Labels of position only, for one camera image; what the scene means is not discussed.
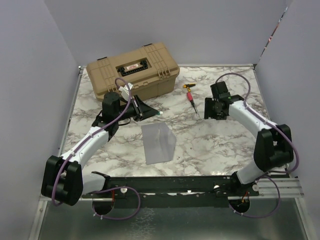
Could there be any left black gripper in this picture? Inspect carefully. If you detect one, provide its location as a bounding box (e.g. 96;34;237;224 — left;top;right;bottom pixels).
115;95;159;122

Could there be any grey translucent envelope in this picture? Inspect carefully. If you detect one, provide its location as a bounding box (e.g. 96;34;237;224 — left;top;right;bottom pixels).
141;122;177;165

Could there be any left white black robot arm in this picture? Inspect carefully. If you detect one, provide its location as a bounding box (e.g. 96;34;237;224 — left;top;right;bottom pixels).
41;92;160;206

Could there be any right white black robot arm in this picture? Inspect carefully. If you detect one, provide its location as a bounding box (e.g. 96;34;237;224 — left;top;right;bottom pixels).
204;81;294;196

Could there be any tan plastic toolbox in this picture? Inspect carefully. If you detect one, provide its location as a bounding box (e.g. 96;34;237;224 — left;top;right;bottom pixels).
86;42;180;102

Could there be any red handled screwdriver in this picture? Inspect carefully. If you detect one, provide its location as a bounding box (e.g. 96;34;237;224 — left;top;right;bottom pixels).
186;91;200;118

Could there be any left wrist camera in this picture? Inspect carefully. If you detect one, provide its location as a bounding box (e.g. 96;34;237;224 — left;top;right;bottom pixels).
119;83;133;101

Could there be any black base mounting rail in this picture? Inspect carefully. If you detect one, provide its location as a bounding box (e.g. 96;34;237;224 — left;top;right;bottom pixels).
82;172;259;209

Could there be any aluminium frame rail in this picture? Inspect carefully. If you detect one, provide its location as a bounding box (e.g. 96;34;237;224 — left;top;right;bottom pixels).
28;65;86;240

